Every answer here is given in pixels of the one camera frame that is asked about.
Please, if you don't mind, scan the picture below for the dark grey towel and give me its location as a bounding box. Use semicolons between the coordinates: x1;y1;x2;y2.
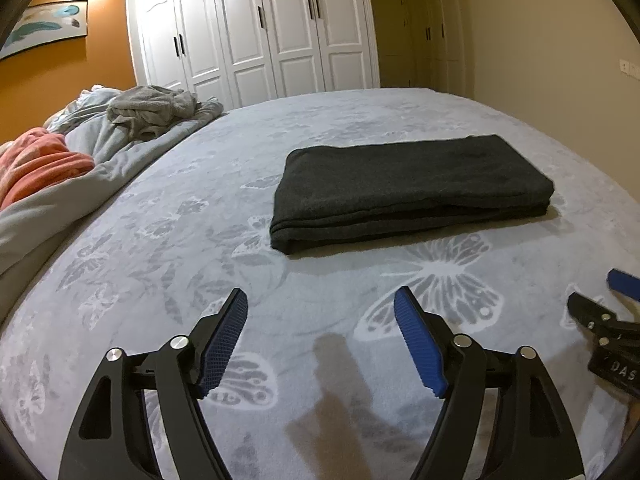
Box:
270;134;556;256

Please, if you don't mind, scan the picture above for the white panelled wardrobe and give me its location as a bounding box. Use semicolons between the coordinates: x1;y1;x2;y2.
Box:
122;0;382;111

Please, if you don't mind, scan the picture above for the light grey duvet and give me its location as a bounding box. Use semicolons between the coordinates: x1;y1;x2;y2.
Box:
0;85;225;278

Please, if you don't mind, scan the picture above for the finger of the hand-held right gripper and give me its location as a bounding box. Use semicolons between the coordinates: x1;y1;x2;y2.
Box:
567;292;621;337
606;268;640;306

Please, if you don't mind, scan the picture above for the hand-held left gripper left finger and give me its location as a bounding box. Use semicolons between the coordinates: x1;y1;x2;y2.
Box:
57;287;249;480

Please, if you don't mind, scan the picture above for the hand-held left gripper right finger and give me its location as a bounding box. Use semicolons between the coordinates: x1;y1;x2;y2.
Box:
393;286;586;480

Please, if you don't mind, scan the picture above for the orange pink blanket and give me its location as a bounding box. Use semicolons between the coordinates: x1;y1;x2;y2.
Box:
0;127;96;211

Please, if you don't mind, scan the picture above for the crumpled grey brown garment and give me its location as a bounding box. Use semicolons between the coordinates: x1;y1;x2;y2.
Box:
106;86;203;142

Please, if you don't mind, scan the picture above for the framed feather wall picture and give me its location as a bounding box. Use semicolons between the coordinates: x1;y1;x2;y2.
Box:
0;0;89;62

